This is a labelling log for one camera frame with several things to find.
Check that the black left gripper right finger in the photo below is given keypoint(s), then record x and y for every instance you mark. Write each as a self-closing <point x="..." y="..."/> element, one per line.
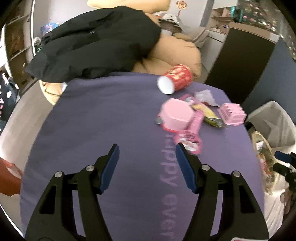
<point x="226" y="208"/>

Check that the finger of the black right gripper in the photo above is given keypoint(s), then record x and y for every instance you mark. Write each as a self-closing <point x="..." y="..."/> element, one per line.
<point x="283" y="157"/>
<point x="279" y="168"/>

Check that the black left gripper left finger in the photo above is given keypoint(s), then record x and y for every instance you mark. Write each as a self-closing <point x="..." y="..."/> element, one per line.
<point x="53" y="216"/>

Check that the clear plastic wrapper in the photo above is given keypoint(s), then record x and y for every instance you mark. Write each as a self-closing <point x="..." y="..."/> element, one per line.
<point x="206" y="97"/>

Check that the red paper cup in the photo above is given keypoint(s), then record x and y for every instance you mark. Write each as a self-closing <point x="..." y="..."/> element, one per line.
<point x="177" y="78"/>

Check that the paper trash bag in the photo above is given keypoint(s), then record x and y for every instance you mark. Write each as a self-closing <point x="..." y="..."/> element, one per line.
<point x="264" y="153"/>

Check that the person right hand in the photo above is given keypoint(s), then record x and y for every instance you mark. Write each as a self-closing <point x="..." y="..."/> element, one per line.
<point x="286" y="198"/>

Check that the red stool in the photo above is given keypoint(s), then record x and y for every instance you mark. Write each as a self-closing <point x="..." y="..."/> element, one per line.
<point x="11" y="177"/>

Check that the pink slotted holder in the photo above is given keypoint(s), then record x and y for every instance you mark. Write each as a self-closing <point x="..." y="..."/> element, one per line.
<point x="232" y="114"/>

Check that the blue partition panel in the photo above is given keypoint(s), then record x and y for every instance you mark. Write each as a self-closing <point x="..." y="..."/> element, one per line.
<point x="277" y="82"/>

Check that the yellow snack packet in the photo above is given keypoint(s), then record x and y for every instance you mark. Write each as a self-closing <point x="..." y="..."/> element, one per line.
<point x="209" y="116"/>

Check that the purple tablecloth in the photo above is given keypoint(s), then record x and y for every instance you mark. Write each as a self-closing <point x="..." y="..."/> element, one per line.
<point x="147" y="198"/>

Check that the dark cabinet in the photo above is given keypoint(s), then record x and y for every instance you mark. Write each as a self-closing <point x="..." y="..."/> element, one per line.
<point x="242" y="59"/>

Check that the pink hexagonal box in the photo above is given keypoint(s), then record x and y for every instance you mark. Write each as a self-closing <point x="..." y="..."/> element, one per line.
<point x="175" y="115"/>

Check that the navy hello kitty bag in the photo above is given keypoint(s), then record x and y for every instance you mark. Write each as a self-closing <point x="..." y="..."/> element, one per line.
<point x="8" y="95"/>

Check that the beige dining chair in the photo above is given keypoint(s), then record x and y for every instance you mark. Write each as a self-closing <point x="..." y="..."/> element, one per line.
<point x="198" y="36"/>

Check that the tan sofa cushions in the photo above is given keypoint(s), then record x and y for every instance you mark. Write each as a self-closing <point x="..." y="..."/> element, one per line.
<point x="169" y="50"/>

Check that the white shelf unit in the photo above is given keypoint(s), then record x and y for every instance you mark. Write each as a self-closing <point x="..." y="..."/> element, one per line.
<point x="16" y="42"/>

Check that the dining table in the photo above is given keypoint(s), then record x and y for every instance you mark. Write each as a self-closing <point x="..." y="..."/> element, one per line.
<point x="172" y="23"/>

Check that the black jacket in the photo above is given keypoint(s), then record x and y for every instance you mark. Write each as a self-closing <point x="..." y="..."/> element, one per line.
<point x="95" y="44"/>

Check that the red hanging ornament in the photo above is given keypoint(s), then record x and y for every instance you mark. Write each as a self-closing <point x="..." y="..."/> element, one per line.
<point x="181" y="5"/>

